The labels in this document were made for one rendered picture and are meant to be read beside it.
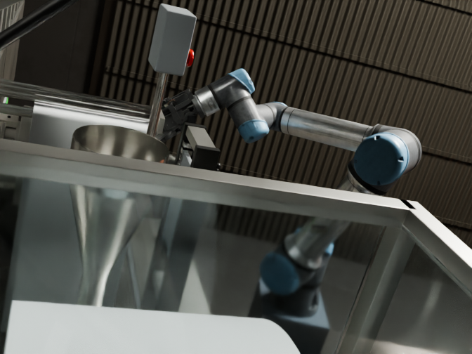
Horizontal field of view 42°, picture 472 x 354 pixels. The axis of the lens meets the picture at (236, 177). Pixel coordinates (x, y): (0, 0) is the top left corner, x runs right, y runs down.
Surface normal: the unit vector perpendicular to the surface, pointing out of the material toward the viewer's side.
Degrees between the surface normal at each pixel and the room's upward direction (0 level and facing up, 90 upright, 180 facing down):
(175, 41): 90
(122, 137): 90
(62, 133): 90
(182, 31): 90
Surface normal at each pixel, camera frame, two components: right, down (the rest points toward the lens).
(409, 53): 0.01, 0.36
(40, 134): 0.24, 0.40
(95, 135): 0.69, 0.42
